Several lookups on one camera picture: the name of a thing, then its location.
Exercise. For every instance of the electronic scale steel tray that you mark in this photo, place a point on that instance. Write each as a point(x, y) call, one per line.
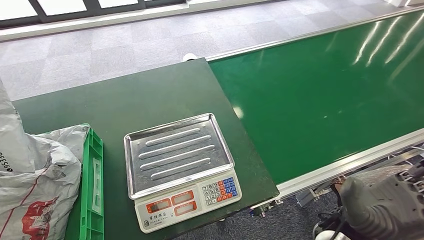
point(180, 155)

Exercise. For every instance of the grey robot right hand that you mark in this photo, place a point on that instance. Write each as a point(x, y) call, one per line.
point(387, 208)

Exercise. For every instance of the black window frame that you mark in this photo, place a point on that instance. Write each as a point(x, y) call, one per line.
point(92, 8)

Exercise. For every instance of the green plastic crate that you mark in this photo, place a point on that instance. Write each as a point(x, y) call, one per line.
point(92, 185)

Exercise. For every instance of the white roller end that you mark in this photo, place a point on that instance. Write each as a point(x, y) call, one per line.
point(190, 57)

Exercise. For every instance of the grey parcel bag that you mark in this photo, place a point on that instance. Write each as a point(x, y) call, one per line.
point(71, 137)

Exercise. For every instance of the white parcel bag black print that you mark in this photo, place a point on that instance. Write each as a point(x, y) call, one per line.
point(13, 142)

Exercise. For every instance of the green conveyor belt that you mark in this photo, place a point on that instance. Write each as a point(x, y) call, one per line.
point(314, 82)

